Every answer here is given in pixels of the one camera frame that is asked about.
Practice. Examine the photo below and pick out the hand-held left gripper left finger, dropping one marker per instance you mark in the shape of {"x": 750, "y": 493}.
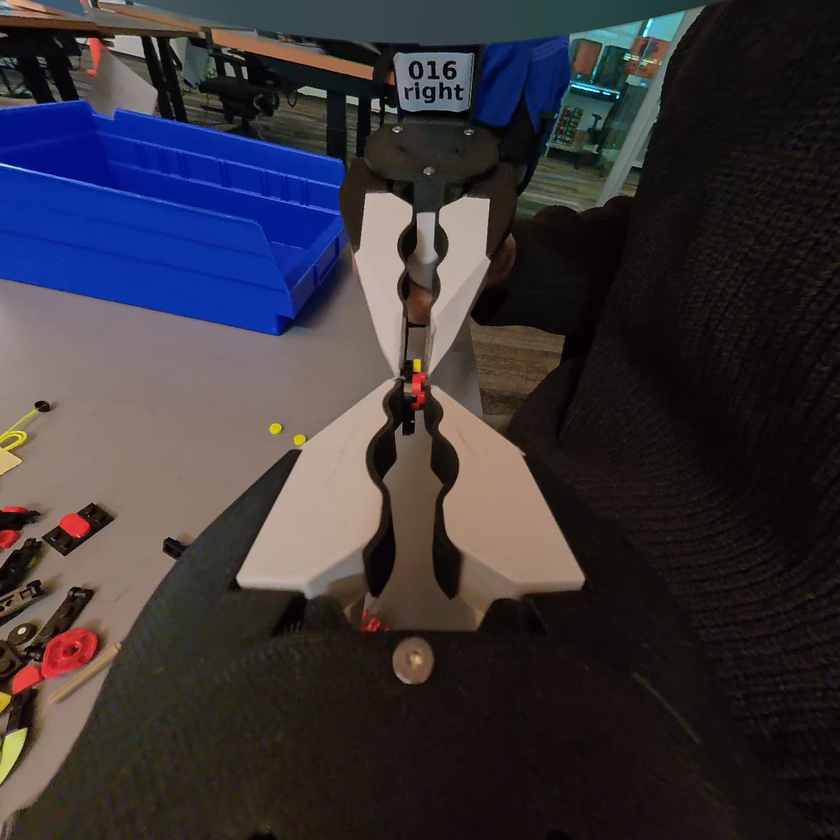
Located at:
{"x": 308, "y": 525}

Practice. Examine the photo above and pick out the beige tape strip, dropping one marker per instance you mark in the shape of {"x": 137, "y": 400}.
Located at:
{"x": 6, "y": 461}

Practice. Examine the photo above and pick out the wooden desk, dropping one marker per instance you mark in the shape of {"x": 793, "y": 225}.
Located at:
{"x": 39, "y": 23}
{"x": 295, "y": 59}

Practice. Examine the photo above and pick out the display shelf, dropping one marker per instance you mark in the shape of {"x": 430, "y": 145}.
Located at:
{"x": 610, "y": 72}

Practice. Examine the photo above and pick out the blue storage bin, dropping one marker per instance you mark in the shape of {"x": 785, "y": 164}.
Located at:
{"x": 164, "y": 229}

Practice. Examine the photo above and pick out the round black lego plate assembly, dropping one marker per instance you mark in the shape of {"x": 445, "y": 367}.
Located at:
{"x": 418, "y": 384}

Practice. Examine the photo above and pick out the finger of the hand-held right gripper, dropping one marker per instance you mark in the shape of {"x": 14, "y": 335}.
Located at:
{"x": 466, "y": 249}
{"x": 380, "y": 249}

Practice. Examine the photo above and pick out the red black lego clip piece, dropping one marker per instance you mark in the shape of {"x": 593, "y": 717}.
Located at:
{"x": 16, "y": 518}

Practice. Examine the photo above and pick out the white panel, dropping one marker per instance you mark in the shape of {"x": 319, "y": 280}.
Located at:
{"x": 124, "y": 85}

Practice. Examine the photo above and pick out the red black lego strip assembly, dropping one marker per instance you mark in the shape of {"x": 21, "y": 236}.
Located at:
{"x": 374, "y": 622}

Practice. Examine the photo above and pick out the person's right forearm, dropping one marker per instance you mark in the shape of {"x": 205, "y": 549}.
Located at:
{"x": 571, "y": 262}

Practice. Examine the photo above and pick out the black lego hinge plate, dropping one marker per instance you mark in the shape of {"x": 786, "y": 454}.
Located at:
{"x": 62, "y": 613}

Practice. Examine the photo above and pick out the person's right hand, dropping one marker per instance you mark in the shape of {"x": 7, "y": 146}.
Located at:
{"x": 505, "y": 262}

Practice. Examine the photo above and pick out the black office chair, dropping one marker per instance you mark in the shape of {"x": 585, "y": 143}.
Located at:
{"x": 236, "y": 92}

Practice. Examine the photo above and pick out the black lego plate red tile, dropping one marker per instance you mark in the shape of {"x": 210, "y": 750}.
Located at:
{"x": 79, "y": 525}

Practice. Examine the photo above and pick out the person's black knit sweater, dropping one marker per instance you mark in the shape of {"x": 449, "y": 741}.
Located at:
{"x": 754, "y": 394}

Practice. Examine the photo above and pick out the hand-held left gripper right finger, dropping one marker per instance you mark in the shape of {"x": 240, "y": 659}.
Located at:
{"x": 512, "y": 525}

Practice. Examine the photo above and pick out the tan lego axle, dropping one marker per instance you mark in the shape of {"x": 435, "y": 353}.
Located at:
{"x": 85, "y": 673}

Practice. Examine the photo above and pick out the pile of lego pieces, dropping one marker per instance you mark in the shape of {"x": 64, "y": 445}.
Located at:
{"x": 16, "y": 577}

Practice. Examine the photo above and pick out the small black lego bracket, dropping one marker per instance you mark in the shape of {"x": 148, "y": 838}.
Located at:
{"x": 174, "y": 546}

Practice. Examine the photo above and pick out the red round lego plate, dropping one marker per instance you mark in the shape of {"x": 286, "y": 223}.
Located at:
{"x": 69, "y": 651}

